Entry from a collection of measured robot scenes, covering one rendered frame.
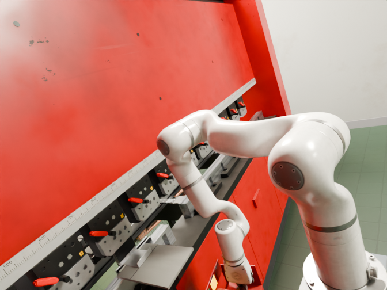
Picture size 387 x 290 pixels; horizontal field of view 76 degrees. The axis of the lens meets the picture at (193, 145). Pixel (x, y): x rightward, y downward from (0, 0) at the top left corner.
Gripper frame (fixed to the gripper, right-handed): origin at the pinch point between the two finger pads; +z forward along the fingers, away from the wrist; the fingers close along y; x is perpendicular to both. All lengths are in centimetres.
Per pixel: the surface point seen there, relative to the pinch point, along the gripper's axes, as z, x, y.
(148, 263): -23.7, -13.6, -29.5
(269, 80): -51, 200, -2
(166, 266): -24.5, -15.0, -20.5
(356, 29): -70, 335, 96
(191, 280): -0.8, -0.6, -23.6
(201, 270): 2.1, 7.6, -22.5
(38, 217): -61, -33, -43
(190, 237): -11.4, 14.3, -27.3
